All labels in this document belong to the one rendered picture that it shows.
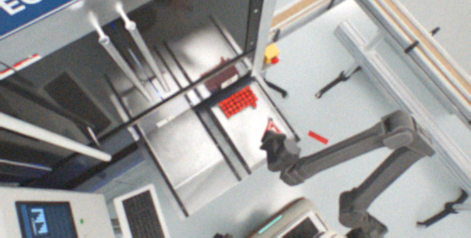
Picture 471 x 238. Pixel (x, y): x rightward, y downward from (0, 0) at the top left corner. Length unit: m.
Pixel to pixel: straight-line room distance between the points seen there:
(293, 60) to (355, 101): 0.59
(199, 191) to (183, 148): 0.22
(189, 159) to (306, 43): 1.62
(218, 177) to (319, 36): 1.71
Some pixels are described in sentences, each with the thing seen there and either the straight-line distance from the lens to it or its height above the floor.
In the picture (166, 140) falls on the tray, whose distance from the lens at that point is 1.59.
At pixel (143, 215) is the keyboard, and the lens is 1.64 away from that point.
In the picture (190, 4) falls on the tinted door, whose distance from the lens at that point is 0.87.
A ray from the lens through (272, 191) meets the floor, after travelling 2.44.
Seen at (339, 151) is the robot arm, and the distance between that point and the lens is 1.03.
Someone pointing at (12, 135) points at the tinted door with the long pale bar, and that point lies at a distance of 1.05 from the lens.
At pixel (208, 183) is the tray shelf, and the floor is 0.88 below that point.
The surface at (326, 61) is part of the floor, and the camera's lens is 2.77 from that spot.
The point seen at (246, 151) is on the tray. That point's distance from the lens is 1.55.
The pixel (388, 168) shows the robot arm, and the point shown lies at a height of 1.45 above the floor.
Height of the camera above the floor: 2.42
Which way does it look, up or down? 73 degrees down
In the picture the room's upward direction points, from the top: 2 degrees clockwise
